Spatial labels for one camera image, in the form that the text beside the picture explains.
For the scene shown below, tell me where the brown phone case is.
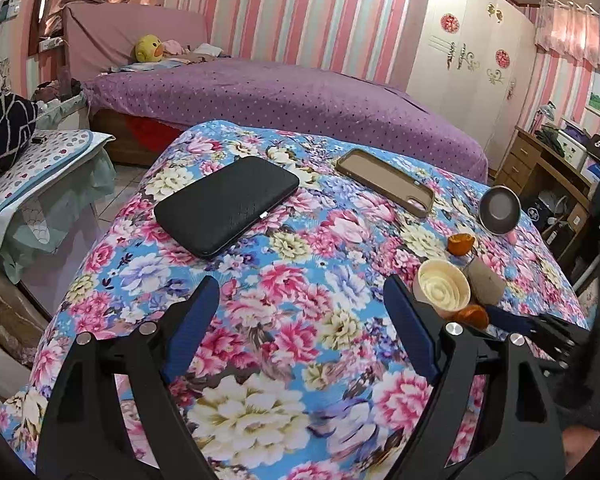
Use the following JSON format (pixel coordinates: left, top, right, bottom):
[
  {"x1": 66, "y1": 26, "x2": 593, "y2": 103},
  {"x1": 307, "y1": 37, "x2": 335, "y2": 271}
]
[{"x1": 336, "y1": 148, "x2": 434, "y2": 219}]

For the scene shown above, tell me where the white wardrobe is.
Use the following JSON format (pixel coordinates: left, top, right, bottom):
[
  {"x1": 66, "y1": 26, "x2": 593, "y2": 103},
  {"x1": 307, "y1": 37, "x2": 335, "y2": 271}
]
[{"x1": 390, "y1": 0, "x2": 535, "y2": 169}]

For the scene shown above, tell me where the pink headboard cover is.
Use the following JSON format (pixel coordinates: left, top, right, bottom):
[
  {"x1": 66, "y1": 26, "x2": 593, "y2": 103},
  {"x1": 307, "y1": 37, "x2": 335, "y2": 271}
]
[{"x1": 62, "y1": 2, "x2": 209, "y2": 81}]

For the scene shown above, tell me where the black patterned pillow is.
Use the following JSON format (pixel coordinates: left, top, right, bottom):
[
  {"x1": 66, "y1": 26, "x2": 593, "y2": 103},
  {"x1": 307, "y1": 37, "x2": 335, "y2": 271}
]
[{"x1": 0, "y1": 91, "x2": 38, "y2": 177}]

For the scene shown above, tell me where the pink mug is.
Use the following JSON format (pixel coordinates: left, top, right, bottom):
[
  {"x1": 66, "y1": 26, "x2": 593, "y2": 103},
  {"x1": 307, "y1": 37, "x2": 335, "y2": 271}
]
[{"x1": 478, "y1": 185, "x2": 521, "y2": 245}]

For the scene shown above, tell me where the desk lamp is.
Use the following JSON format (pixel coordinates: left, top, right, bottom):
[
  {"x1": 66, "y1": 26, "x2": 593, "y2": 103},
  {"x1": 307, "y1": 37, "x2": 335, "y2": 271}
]
[{"x1": 530, "y1": 101, "x2": 556, "y2": 133}]

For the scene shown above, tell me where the pink window curtain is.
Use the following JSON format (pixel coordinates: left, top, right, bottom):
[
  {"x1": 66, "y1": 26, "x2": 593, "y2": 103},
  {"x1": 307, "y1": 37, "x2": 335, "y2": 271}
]
[{"x1": 534, "y1": 0, "x2": 600, "y2": 70}]

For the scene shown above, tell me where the floral bed sheet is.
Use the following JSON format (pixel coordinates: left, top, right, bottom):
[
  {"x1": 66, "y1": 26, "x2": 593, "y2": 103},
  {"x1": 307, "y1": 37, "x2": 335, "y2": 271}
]
[{"x1": 0, "y1": 120, "x2": 585, "y2": 479}]

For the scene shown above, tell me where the black wallet case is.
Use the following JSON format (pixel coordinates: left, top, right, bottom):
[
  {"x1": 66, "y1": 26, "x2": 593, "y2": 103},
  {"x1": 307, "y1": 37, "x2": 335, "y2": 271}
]
[{"x1": 155, "y1": 156, "x2": 300, "y2": 259}]

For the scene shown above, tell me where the white storage box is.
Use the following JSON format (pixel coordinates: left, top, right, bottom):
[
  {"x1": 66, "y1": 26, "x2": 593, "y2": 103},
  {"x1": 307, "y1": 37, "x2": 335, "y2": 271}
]
[{"x1": 557, "y1": 129, "x2": 586, "y2": 170}]

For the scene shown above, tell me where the yellow duck plush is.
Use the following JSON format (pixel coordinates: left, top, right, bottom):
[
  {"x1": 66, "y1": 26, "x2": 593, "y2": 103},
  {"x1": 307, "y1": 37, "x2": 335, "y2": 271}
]
[{"x1": 134, "y1": 35, "x2": 163, "y2": 63}]

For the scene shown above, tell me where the wooden desk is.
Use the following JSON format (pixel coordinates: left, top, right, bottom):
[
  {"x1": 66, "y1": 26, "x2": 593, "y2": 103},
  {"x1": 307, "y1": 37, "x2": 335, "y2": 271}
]
[{"x1": 495, "y1": 127, "x2": 592, "y2": 234}]

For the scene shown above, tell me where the dotted side table cloth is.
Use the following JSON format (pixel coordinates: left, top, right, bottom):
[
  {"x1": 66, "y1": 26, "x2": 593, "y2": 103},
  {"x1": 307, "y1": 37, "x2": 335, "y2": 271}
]
[{"x1": 0, "y1": 128, "x2": 117, "y2": 261}]

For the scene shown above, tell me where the right hand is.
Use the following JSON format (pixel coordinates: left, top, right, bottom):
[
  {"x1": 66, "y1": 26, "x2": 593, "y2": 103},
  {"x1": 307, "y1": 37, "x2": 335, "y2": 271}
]
[{"x1": 562, "y1": 426, "x2": 600, "y2": 471}]

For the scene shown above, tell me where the purple dotted bed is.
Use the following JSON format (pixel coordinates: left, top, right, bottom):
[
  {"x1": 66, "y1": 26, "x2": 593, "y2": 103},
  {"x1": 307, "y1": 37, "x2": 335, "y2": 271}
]
[{"x1": 82, "y1": 58, "x2": 488, "y2": 183}]

